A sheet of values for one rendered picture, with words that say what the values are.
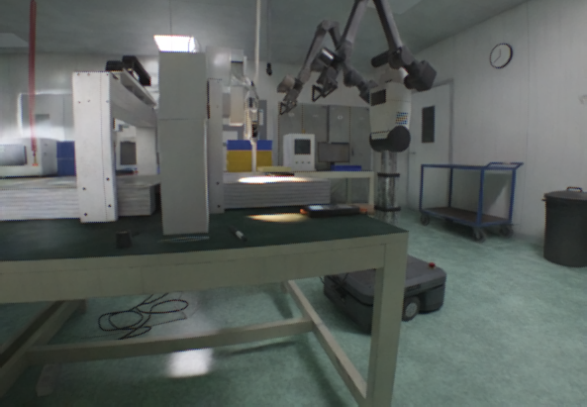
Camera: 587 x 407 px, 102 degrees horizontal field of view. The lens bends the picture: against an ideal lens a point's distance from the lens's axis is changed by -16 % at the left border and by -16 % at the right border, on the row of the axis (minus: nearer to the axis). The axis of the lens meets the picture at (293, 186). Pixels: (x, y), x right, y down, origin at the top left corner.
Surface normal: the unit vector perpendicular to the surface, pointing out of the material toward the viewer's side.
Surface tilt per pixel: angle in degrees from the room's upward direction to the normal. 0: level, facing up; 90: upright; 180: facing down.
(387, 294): 90
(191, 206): 90
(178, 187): 90
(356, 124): 90
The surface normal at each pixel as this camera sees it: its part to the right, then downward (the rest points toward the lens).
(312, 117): 0.29, 0.11
